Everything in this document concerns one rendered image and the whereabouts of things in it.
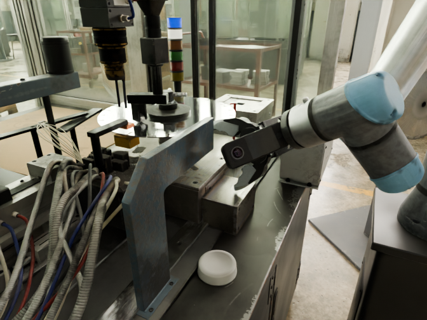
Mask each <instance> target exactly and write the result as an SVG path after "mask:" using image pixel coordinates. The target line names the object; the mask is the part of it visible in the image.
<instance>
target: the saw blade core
mask: <svg viewBox="0 0 427 320"><path fill-rule="evenodd" d="M173 100H174V101H176V102H177V103H181V104H184V105H188V106H190V108H191V113H190V115H188V116H186V117H182V118H179V119H166V120H164V119H153V118H150V117H147V119H145V120H144V121H143V122H141V123H138V122H136V121H133V120H132V109H131V104H128V103H127V107H128V108H127V109H126V108H125V103H124V102H123V103H121V107H118V104H117V105H114V106H112V107H109V108H107V109H106V110H103V111H102V112H101V113H100V114H99V115H98V118H97V122H98V124H99V125H100V126H103V125H105V124H107V123H110V122H113V121H115V120H117V119H120V118H122V119H127V120H128V122H131V123H135V126H134V127H132V128H130V129H128V130H125V129H121V128H118V129H116V130H114V131H111V132H113V133H117V134H120V135H121V134H122V133H125V134H124V135H126V136H127V135H128V136H130V137H141V138H146V137H147V136H148V138H168V135H169V138H172V137H174V136H175V135H178V134H179V133H181V132H182V131H184V130H186V129H188V128H189V127H191V126H192V125H194V124H196V123H197V122H199V121H201V120H202V119H204V118H206V117H213V121H216V120H219V119H230V118H234V117H235V116H236V113H235V111H234V109H233V108H232V107H230V106H228V105H227V104H223V103H222V102H219V101H216V100H211V99H207V98H198V97H197V98H196V97H173ZM221 104H223V105H221Z"/></svg>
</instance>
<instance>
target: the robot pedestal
mask: <svg viewBox="0 0 427 320"><path fill-rule="evenodd" d="M407 196H408V194H404V193H401V192H400V193H396V194H390V193H385V192H383V191H381V190H379V189H378V188H374V191H373V202H372V228H371V231H370V236H369V240H368V243H367V247H366V250H365V254H364V257H363V261H362V266H361V269H360V273H359V276H358V281H357V284H356V288H355V292H354V295H353V299H352V303H351V307H350V310H349V314H348V319H347V320H427V241H425V240H423V239H421V238H419V237H417V236H415V235H413V234H412V233H410V232H409V231H408V230H406V229H405V228H404V227H403V226H402V225H401V224H400V222H399V221H398V218H397V213H398V209H399V207H400V205H401V203H402V202H403V201H404V200H405V198H406V197H407Z"/></svg>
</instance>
